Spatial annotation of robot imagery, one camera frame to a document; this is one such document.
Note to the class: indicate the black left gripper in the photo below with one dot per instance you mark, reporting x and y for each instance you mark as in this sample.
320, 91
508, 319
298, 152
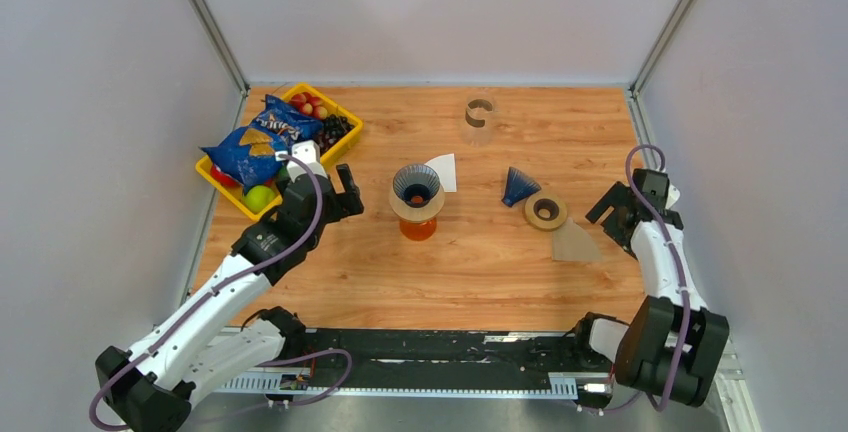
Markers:
348, 202

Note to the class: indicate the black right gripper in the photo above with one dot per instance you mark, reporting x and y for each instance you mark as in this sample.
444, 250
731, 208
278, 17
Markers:
614, 197

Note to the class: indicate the blue glass dripper cone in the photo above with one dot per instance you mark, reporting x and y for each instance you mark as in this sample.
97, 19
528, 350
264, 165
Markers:
416, 184

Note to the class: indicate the brown paper coffee filter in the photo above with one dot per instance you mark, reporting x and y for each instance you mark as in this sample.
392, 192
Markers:
571, 243

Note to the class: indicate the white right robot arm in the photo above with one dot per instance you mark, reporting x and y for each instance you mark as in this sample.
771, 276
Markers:
674, 344

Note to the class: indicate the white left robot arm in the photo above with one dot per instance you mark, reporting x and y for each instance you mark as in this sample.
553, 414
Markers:
212, 303

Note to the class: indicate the white paper coffee filter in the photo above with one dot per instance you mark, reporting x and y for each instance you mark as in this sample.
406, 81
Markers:
445, 167

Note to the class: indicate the orange glass carafe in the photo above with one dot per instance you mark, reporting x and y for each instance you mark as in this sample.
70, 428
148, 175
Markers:
418, 231

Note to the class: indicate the dark grapes bunch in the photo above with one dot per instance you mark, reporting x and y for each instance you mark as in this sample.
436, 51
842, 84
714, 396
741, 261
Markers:
334, 128

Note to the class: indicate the green apple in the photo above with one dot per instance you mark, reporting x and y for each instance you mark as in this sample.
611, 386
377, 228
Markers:
257, 198

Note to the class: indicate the red apples bunch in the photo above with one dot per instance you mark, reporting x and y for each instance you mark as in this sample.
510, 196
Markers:
309, 105

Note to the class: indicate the blue chips bag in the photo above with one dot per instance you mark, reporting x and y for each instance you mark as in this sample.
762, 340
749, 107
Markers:
248, 153

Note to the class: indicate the red fruit under bag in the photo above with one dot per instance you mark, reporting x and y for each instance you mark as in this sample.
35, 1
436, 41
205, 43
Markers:
222, 178

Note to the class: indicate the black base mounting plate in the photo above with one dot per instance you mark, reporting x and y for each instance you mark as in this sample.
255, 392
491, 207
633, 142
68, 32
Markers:
432, 363

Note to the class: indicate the clear glass carafe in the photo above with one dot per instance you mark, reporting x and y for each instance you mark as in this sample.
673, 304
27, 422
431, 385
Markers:
477, 125

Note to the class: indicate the yellow plastic tray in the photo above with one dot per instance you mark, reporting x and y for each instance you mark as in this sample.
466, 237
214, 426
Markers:
331, 157

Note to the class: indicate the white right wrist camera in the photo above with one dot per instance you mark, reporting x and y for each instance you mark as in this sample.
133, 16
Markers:
673, 196

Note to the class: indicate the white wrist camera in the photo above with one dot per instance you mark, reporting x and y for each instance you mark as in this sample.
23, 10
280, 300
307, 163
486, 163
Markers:
301, 158
673, 196

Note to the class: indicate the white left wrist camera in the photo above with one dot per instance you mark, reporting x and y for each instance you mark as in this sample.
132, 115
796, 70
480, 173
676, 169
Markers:
301, 158

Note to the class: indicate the aluminium frame rail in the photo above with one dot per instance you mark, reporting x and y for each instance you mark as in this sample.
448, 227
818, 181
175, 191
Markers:
285, 367

